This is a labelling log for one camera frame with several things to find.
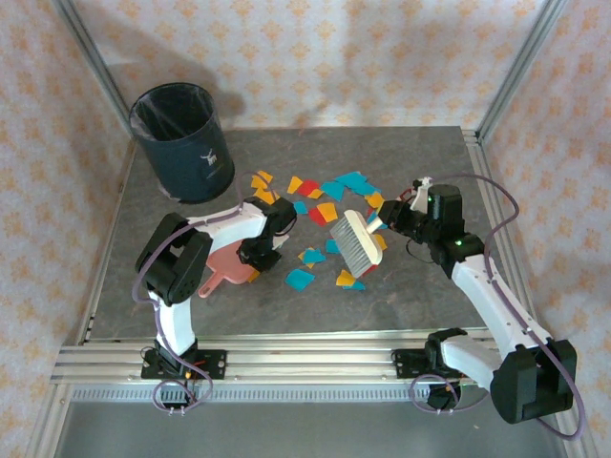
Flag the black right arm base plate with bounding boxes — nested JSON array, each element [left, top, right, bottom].
[[391, 348, 433, 381]]

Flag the dark blue round trash bin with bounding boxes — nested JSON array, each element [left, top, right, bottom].
[[128, 82, 237, 205]]

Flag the aluminium table side rail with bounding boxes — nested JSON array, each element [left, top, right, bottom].
[[461, 127, 543, 344], [75, 137, 139, 347]]

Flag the grey metal base plate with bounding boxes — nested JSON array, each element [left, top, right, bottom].
[[52, 400, 572, 458]]

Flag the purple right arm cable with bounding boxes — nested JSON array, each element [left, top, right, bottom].
[[409, 174, 587, 439]]

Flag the aluminium mounting rail beam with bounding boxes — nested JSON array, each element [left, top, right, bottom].
[[50, 328, 574, 386]]

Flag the grey slotted cable duct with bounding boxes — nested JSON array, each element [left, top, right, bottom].
[[71, 386, 559, 405]]

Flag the orange patterned white cloth backdrop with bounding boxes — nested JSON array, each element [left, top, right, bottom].
[[0, 0, 611, 458]]

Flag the cream hand brush grey bristles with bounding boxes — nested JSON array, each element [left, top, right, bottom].
[[328, 209, 389, 279]]

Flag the pink plastic dustpan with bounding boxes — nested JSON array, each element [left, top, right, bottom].
[[197, 239, 252, 300]]

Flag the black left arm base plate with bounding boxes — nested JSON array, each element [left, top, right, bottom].
[[140, 349, 227, 382]]

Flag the aluminium upright frame post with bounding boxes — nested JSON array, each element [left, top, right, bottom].
[[474, 0, 572, 142], [51, 0, 135, 144]]

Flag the clear plastic bin liner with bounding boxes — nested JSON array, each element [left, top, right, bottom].
[[128, 83, 219, 145]]

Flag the aluminium frame leg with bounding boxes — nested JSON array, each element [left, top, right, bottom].
[[546, 384, 593, 458], [23, 384, 73, 458]]

